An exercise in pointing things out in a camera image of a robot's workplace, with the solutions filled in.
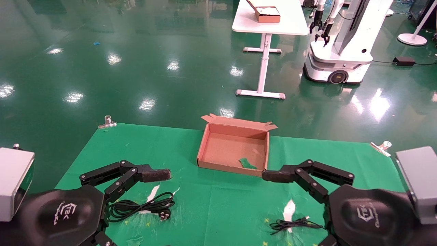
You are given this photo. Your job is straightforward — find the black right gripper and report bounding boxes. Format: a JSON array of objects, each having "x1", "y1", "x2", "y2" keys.
[{"x1": 262, "y1": 159, "x2": 437, "y2": 246}]

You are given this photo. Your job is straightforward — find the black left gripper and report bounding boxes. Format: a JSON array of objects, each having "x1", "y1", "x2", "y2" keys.
[{"x1": 14, "y1": 160, "x2": 171, "y2": 246}]

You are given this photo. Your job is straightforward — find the black power cable with plug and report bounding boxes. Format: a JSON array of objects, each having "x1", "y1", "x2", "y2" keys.
[{"x1": 108, "y1": 192, "x2": 175, "y2": 223}]

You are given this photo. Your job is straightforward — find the open brown cardboard box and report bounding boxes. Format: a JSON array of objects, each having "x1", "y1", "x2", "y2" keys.
[{"x1": 197, "y1": 113, "x2": 278, "y2": 177}]

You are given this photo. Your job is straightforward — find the small brown cardboard box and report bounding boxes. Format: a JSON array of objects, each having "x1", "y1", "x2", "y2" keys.
[{"x1": 246, "y1": 0, "x2": 281, "y2": 24}]

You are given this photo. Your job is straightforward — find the silver metal bulldog clip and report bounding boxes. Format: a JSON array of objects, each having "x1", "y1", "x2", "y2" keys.
[
  {"x1": 370, "y1": 141, "x2": 392, "y2": 157},
  {"x1": 98, "y1": 115, "x2": 117, "y2": 129}
]

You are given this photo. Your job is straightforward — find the green table cloth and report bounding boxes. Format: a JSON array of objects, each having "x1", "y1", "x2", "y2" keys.
[{"x1": 55, "y1": 122, "x2": 405, "y2": 246}]

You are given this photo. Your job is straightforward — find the white wheeled robot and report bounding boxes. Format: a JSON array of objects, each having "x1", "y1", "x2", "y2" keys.
[{"x1": 303, "y1": 0, "x2": 395, "y2": 84}]

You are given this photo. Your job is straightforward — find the black power adapter brick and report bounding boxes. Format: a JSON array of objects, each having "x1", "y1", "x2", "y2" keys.
[{"x1": 393, "y1": 56, "x2": 416, "y2": 67}]

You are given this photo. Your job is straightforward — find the background robot black gripper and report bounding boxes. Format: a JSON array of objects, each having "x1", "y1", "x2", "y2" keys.
[
  {"x1": 315, "y1": 19, "x2": 334, "y2": 47},
  {"x1": 309, "y1": 9, "x2": 324, "y2": 34}
]

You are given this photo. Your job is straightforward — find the white standing table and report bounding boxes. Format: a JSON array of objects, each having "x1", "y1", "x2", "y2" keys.
[{"x1": 232, "y1": 0, "x2": 309, "y2": 100}]

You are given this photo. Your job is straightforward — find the white round-base floor stand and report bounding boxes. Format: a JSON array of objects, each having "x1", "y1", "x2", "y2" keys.
[{"x1": 398, "y1": 0, "x2": 437, "y2": 46}]

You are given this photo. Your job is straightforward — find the thin black usb cable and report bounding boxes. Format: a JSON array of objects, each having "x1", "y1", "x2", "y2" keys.
[{"x1": 269, "y1": 216, "x2": 324, "y2": 235}]

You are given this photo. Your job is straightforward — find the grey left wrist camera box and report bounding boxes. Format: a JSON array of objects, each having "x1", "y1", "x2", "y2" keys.
[{"x1": 0, "y1": 148, "x2": 35, "y2": 222}]

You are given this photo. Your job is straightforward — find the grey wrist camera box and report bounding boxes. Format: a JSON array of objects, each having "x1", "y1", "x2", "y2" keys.
[
  {"x1": 395, "y1": 146, "x2": 437, "y2": 225},
  {"x1": 0, "y1": 148, "x2": 35, "y2": 222}
]

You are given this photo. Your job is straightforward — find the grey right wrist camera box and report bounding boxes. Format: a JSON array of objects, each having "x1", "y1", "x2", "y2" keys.
[{"x1": 395, "y1": 146, "x2": 437, "y2": 225}]

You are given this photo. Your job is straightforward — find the black floor cable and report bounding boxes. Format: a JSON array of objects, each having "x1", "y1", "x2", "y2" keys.
[{"x1": 372, "y1": 60, "x2": 437, "y2": 66}]

